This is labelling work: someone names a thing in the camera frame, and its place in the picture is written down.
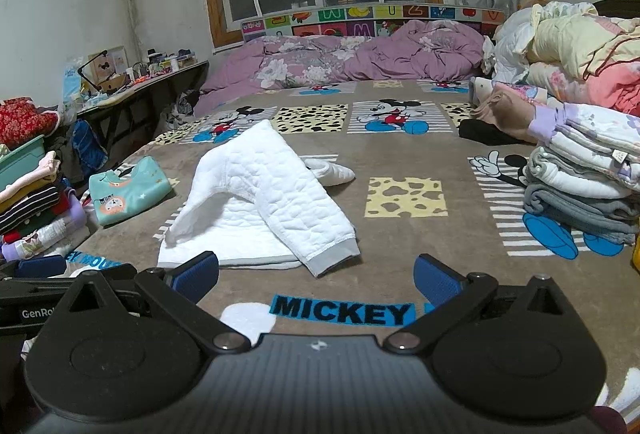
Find red floral cloth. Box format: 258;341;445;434
0;98;60;150

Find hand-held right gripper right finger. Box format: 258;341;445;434
382;253;596;355

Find colourful alphabet foam panel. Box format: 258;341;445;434
241;2;507;44

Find clear plastic bag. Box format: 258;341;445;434
61;56;85;116

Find black desk lamp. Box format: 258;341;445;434
79;48;110;91

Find blue jeans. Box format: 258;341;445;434
71;118;109;176

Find tan garment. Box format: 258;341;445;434
471;84;567;146

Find cartoon printed blanket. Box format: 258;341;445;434
75;78;640;367

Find green plastic bin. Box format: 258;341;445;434
0;134;48;190

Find white picture frame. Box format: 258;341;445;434
95;46;127;84

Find person's maroon clothing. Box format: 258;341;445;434
589;405;629;434

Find stack of colourful folded clothes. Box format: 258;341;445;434
0;150;88;262

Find small white garment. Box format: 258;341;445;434
300;157;357;187

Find black cloth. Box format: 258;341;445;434
458;117;532;146

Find pile of pastel bedding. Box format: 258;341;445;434
481;0;640;116

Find stack of pale folded clothes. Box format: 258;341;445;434
521;102;640;248

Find dark wooden desk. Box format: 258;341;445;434
75;60;211;165

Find teal printed child's shirt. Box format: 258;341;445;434
88;155;173;227

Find row of small bottles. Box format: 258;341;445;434
131;47;197;78

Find purple floral duvet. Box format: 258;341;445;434
192;19;487;118

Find white quilted pants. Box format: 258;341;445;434
157;119;361;279

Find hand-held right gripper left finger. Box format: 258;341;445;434
42;251;253;355

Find pale printed roll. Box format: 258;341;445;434
468;76;552;108

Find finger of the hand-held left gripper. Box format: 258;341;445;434
12;254;68;280

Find dark bed headboard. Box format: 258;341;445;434
592;0;640;19

